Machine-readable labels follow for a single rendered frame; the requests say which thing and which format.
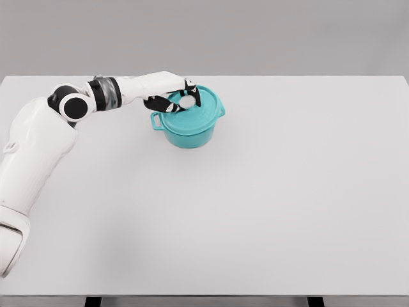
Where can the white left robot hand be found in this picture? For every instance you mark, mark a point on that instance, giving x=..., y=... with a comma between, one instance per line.
x=163, y=83

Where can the teal pot lid white knob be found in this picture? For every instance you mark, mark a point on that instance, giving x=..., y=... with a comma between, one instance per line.
x=198, y=110

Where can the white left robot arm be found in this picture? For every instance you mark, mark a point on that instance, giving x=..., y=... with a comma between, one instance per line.
x=38, y=140

